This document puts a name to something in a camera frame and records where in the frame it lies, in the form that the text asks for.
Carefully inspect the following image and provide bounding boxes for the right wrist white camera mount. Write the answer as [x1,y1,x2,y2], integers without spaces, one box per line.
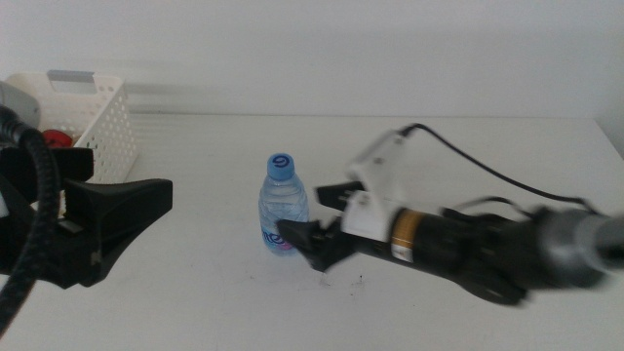
[339,130,416,244]

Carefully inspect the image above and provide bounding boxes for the red soda can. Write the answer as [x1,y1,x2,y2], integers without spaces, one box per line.
[41,129,75,149]

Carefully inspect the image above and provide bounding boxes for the white perforated plastic basket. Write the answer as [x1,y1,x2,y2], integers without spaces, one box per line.
[3,70,139,186]

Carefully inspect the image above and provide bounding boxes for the right wrist black camera cable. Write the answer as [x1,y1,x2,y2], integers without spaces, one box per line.
[397,122,601,212]

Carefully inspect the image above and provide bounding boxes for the clear water bottle blue cap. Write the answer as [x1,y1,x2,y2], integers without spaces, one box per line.
[257,152,311,257]

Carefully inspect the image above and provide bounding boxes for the right arm thin black wire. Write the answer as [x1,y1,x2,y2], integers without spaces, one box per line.
[441,194,535,220]

